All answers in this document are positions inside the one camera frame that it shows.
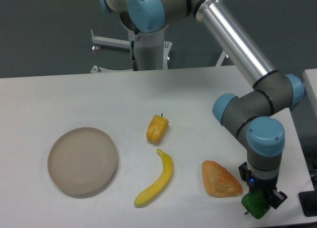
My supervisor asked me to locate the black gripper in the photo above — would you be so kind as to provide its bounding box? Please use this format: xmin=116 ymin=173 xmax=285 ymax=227
xmin=238 ymin=162 xmax=288 ymax=209

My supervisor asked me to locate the green toy pepper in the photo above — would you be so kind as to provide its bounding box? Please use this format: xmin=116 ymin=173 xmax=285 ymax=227
xmin=241 ymin=189 xmax=269 ymax=219

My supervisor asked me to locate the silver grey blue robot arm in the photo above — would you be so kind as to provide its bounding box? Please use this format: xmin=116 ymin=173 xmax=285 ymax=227
xmin=99 ymin=0 xmax=304 ymax=210

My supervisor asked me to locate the yellow toy pepper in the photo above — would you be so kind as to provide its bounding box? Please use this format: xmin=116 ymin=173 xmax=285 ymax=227
xmin=146 ymin=114 xmax=169 ymax=144

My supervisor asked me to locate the beige round plate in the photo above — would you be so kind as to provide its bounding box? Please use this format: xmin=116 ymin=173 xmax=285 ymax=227
xmin=47 ymin=127 xmax=118 ymax=198

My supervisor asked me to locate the black device at right edge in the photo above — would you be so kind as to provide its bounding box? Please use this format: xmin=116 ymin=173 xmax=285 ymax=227
xmin=298 ymin=158 xmax=317 ymax=217

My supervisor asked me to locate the orange toy pastry turnover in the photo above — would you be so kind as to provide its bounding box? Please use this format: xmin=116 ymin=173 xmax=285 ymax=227
xmin=202 ymin=161 xmax=243 ymax=198

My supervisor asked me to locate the yellow toy banana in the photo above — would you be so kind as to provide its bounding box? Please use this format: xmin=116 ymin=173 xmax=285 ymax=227
xmin=134 ymin=149 xmax=174 ymax=208

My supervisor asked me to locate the white side table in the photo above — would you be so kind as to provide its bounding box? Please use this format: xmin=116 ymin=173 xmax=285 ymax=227
xmin=303 ymin=69 xmax=317 ymax=110

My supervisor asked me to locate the white robot stand base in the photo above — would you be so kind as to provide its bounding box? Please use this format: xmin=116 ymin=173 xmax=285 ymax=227
xmin=91 ymin=28 xmax=228 ymax=73

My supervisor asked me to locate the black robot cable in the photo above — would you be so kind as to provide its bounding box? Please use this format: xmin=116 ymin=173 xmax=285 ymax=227
xmin=129 ymin=24 xmax=142 ymax=71

